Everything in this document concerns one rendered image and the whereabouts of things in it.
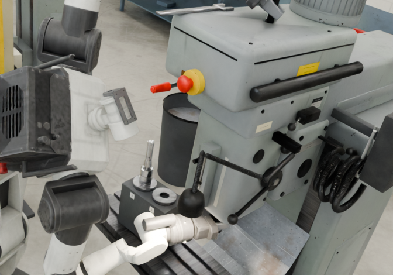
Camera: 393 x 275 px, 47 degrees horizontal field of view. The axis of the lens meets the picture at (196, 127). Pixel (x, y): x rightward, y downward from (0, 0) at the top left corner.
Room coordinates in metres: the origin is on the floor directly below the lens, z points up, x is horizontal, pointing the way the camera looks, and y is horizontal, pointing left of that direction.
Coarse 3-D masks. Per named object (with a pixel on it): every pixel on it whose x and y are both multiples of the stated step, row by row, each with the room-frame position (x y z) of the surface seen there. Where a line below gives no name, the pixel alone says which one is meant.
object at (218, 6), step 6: (204, 6) 1.13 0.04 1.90; (210, 6) 1.15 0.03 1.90; (216, 6) 1.16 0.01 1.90; (222, 6) 1.19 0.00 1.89; (156, 12) 1.01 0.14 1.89; (162, 12) 1.01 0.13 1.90; (168, 12) 1.02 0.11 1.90; (174, 12) 1.03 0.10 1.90; (180, 12) 1.05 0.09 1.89; (186, 12) 1.06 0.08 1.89; (192, 12) 1.08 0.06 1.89
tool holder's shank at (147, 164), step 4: (148, 140) 1.38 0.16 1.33; (152, 140) 1.39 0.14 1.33; (148, 144) 1.37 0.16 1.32; (152, 144) 1.37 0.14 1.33; (148, 148) 1.37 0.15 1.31; (152, 148) 1.37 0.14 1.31; (148, 152) 1.37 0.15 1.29; (152, 152) 1.37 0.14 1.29; (148, 156) 1.37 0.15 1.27; (152, 156) 1.38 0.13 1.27; (144, 160) 1.38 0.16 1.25; (148, 160) 1.37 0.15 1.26; (144, 164) 1.37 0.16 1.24; (148, 164) 1.36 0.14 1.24; (148, 168) 1.37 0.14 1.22
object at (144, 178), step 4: (140, 172) 1.37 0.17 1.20; (152, 172) 1.37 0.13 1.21; (140, 176) 1.36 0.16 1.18; (144, 176) 1.35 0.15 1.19; (148, 176) 1.36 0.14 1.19; (152, 176) 1.38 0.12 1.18; (140, 180) 1.36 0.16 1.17; (144, 180) 1.35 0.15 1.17; (148, 180) 1.36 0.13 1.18; (144, 184) 1.35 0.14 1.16; (148, 184) 1.36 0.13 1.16
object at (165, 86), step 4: (160, 84) 1.04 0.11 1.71; (164, 84) 1.04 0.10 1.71; (168, 84) 1.05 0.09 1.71; (172, 84) 1.06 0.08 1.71; (176, 84) 1.07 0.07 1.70; (152, 88) 1.02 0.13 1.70; (156, 88) 1.02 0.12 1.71; (160, 88) 1.03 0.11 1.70; (164, 88) 1.04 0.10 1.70; (168, 88) 1.05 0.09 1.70; (152, 92) 1.02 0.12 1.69; (156, 92) 1.02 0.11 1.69
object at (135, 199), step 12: (132, 180) 1.39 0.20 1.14; (156, 180) 1.42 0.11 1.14; (132, 192) 1.33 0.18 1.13; (144, 192) 1.33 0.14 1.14; (156, 192) 1.33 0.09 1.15; (168, 192) 1.34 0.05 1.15; (120, 204) 1.36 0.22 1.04; (132, 204) 1.32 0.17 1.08; (144, 204) 1.29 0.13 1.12; (156, 204) 1.28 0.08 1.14; (168, 204) 1.28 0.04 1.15; (120, 216) 1.35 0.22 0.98; (132, 216) 1.32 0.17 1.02; (132, 228) 1.32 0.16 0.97
